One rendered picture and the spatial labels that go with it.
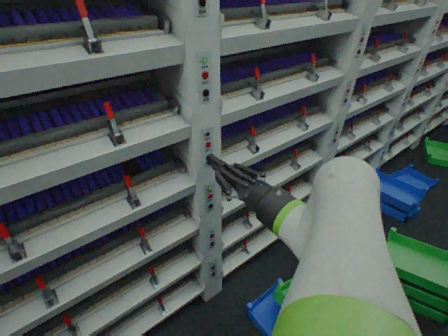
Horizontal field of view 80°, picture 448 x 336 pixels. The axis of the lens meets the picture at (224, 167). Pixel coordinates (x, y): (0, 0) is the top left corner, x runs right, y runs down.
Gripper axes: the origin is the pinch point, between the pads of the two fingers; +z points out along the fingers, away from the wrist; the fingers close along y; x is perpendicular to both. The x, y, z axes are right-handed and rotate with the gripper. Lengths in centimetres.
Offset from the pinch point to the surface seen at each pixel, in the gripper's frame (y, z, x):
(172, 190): -12.0, 5.2, -7.1
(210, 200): 0.0, 3.8, -16.9
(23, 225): -46.6, 10.6, -3.0
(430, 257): 82, -48, -60
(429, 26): 135, 5, 22
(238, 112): 11.4, 4.4, 10.7
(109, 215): -29.6, 6.1, -6.8
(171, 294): -17, 10, -63
